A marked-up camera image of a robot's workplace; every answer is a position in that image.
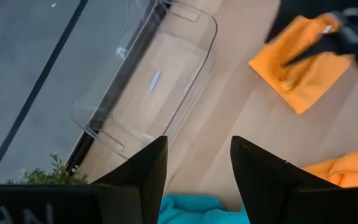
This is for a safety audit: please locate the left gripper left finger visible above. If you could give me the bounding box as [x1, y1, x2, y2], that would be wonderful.
[91, 136, 169, 224]

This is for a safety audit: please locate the orange microfiber towel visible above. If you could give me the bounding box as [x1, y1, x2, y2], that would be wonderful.
[301, 151, 358, 189]
[249, 14, 352, 115]

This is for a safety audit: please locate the clear plastic bin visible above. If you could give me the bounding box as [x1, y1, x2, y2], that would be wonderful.
[70, 0, 219, 159]

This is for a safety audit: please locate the small potted green plant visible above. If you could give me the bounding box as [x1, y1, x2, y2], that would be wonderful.
[6, 152, 88, 185]

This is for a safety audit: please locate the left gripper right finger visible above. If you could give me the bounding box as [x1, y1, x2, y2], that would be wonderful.
[230, 136, 339, 224]

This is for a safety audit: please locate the teal microfiber towel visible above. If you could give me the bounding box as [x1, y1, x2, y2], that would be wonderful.
[157, 194, 250, 224]

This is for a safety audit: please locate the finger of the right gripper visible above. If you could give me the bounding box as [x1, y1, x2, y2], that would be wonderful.
[264, 0, 358, 44]
[282, 39, 354, 68]

